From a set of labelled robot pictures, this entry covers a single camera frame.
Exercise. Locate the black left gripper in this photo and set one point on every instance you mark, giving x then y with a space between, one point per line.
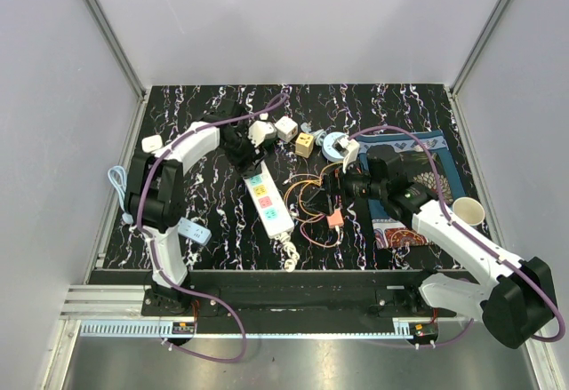
246 166

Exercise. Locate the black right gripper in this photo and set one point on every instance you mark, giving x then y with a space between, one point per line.
336 186

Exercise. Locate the white multicolour power strip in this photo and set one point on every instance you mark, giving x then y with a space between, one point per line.
269 203

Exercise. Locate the beige travel adapter cube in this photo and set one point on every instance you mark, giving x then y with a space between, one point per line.
304 145

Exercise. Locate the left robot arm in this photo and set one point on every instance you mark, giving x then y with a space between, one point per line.
154 194

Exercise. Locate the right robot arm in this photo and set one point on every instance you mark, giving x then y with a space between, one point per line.
514 298

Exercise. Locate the pink USB charger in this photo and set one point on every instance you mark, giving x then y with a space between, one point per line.
335 220

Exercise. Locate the white cube socket adapter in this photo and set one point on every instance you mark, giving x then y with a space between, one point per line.
286 128

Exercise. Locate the round light blue socket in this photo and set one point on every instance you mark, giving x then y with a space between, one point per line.
330 153

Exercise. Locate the dark floral square plate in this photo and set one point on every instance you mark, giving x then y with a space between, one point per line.
418 169

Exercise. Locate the blue patterned placemat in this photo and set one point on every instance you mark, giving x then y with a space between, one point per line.
391 234

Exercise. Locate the light blue power strip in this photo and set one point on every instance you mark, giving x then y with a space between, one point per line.
194 232

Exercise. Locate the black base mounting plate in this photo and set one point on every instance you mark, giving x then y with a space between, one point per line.
380 290

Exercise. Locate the white paper cup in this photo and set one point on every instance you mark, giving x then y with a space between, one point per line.
469 210

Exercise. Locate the white wall charger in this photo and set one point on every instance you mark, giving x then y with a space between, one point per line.
151 143

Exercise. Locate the aluminium frame post left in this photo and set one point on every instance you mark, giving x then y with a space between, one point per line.
103 24

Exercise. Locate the aluminium frame post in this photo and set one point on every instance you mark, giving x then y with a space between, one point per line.
482 41
103 24

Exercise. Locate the aluminium frame post right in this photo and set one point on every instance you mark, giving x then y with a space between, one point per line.
482 41

